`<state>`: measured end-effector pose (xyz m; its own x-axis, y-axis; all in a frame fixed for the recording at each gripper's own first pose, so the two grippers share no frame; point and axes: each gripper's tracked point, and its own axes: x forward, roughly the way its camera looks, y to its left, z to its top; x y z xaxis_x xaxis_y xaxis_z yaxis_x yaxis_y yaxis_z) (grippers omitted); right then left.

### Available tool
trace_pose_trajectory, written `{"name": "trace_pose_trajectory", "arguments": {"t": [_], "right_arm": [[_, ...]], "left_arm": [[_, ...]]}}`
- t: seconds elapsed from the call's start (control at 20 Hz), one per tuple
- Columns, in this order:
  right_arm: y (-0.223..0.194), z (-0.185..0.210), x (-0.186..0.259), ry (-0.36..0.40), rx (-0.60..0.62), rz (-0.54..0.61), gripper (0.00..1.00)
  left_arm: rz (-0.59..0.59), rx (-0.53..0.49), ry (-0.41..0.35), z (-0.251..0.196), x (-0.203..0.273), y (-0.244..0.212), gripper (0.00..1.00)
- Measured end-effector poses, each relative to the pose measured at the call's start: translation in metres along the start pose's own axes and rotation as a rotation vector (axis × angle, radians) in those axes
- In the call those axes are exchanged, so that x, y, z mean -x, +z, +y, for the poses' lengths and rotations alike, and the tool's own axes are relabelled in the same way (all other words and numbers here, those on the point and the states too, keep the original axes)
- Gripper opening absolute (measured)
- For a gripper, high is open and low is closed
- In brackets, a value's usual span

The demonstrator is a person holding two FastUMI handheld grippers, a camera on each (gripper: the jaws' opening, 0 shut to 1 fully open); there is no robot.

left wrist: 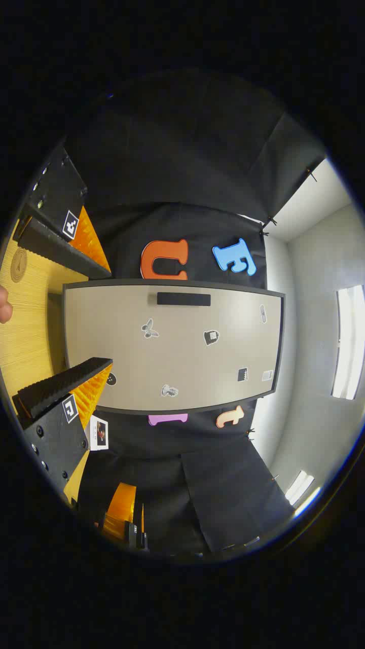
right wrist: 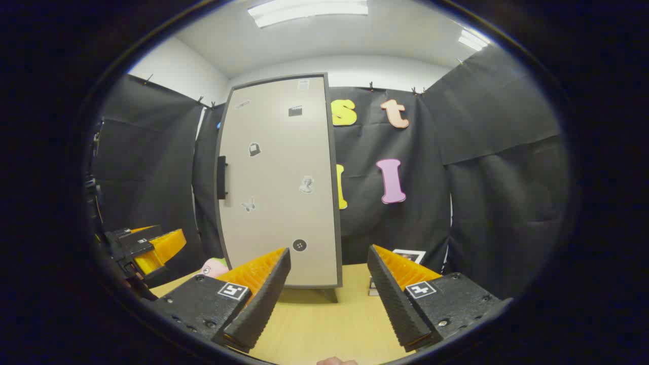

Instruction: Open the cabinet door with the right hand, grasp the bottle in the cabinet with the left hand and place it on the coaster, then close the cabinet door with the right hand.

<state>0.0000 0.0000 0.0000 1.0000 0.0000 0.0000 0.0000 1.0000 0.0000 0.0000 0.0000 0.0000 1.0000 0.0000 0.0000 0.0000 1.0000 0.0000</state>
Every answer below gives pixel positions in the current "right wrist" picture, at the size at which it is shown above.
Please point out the white printed square coaster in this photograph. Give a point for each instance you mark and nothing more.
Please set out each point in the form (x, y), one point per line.
(413, 254)

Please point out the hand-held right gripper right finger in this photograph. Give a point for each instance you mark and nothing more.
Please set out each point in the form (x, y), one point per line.
(393, 304)

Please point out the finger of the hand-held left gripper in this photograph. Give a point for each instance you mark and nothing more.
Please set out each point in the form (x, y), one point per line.
(134, 242)
(165, 248)

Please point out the white cabinet door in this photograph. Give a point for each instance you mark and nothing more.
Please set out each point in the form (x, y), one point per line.
(274, 218)

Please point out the pink plush toy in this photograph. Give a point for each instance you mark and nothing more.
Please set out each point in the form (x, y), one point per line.
(215, 267)

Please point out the black backdrop cloth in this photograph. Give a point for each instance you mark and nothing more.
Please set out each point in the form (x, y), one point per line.
(481, 203)

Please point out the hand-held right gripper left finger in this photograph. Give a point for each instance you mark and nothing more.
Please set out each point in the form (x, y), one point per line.
(263, 304)

